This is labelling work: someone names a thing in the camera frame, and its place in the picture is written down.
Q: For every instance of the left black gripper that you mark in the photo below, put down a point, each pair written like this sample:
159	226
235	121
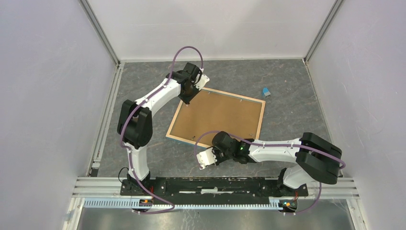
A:
187	100

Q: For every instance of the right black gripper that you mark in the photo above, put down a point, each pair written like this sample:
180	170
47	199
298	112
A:
219	160

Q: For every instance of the blue picture frame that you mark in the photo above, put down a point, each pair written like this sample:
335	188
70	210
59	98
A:
212	110

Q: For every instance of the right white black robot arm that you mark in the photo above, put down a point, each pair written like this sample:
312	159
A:
313	158

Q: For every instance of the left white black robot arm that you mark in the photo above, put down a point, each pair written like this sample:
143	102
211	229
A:
135	125

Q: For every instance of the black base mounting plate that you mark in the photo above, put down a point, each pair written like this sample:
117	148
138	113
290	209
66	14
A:
220	190

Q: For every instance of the small blue eraser block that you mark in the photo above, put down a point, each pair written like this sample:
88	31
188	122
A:
265	93

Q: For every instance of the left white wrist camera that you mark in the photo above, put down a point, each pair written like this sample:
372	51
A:
201	80

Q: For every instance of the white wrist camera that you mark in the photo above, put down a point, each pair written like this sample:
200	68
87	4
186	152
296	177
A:
201	80
206	158

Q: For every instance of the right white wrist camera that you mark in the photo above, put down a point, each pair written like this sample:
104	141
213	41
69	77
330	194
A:
206	158

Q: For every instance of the light blue cable comb strip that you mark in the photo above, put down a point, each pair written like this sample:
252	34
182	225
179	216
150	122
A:
135	203

